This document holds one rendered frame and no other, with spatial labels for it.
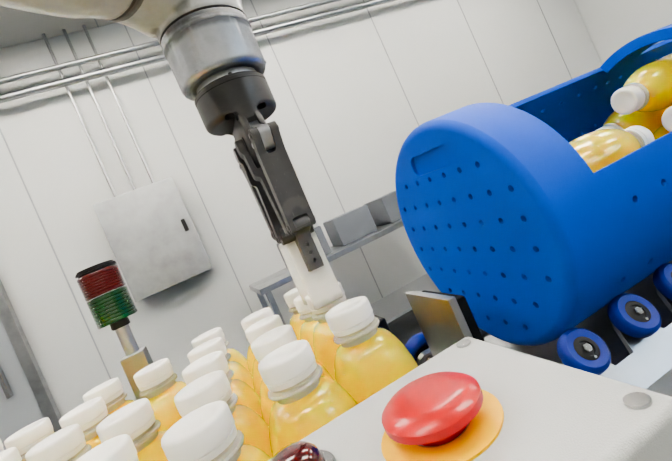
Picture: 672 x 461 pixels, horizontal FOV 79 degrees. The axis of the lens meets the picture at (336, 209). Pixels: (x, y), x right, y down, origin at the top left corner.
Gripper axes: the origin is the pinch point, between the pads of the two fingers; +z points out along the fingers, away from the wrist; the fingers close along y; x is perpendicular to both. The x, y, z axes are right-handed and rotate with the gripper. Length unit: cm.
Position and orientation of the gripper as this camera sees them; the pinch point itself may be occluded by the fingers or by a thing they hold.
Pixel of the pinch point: (309, 270)
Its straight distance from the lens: 41.7
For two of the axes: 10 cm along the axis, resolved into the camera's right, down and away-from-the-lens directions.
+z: 4.0, 9.2, 0.0
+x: -8.7, 3.8, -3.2
